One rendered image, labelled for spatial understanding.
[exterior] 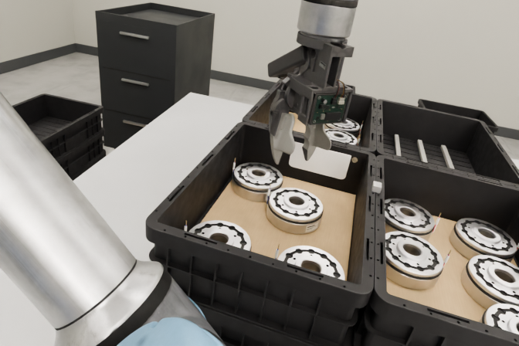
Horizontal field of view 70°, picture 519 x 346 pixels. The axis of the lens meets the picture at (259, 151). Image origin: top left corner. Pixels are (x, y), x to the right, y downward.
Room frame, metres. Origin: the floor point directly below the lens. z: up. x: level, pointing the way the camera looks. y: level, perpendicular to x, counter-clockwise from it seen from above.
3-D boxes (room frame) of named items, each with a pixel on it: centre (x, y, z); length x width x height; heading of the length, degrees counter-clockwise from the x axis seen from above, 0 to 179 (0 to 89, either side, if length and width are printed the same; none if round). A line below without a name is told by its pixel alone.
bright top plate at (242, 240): (0.44, 0.04, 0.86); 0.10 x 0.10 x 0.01
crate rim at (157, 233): (0.54, -0.05, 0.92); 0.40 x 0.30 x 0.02; 168
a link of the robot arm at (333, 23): (0.55, -0.07, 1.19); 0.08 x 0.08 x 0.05
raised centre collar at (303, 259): (0.41, -0.10, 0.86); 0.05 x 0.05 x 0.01
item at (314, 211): (0.58, -0.08, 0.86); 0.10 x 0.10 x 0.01
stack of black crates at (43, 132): (1.31, 0.87, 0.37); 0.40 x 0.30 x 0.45; 171
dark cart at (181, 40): (2.23, 0.68, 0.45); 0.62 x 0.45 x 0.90; 171
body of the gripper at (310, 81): (0.54, -0.07, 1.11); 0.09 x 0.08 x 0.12; 29
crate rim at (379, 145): (0.86, -0.43, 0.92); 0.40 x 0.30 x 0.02; 168
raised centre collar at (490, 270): (0.46, -0.41, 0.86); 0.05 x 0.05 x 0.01
